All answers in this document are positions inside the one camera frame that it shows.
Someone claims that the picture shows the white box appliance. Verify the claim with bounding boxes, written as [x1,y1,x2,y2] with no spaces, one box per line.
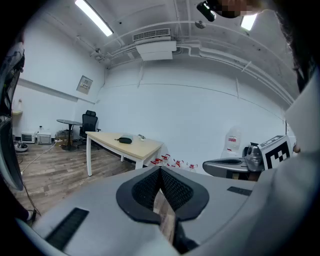
[37,133,53,145]

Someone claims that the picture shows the white ceiling air conditioner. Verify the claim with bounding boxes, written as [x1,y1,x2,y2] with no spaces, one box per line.
[132,28,178,62]

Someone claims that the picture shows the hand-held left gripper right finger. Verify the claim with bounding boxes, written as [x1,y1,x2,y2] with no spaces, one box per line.
[159,166,258,247]

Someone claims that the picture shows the white toaster oven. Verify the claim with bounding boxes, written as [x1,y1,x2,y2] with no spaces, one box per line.
[20,131,36,144]

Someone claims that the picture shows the black office chair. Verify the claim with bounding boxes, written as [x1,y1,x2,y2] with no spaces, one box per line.
[78,109,102,149]

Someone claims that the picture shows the black floor cable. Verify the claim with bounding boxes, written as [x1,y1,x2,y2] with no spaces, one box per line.
[16,169,42,219]

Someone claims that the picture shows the round black marble table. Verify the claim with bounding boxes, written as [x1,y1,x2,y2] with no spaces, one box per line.
[56,119,83,152]

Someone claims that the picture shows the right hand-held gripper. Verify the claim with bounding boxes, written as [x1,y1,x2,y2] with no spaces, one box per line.
[202,134,294,176]

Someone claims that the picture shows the black glasses case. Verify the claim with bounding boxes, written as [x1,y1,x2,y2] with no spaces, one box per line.
[114,136,133,145]

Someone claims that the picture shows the white ceiling light panel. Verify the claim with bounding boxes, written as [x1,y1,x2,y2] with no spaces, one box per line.
[74,0,115,38]
[239,13,258,32]

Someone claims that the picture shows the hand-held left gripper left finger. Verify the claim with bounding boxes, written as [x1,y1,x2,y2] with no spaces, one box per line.
[32,166,180,256]

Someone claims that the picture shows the grey wall electrical panel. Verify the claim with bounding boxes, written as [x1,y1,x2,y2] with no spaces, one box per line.
[75,74,94,95]

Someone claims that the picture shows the white ceiling pipes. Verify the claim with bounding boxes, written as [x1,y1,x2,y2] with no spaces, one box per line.
[99,21,296,106]

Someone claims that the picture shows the white floor cable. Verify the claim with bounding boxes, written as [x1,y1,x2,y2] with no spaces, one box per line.
[21,141,60,174]

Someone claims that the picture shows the person's head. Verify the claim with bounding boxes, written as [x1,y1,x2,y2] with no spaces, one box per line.
[221,0,263,19]

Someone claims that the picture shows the black head-worn camera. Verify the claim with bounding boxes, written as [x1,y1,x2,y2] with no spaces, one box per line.
[196,0,217,23]

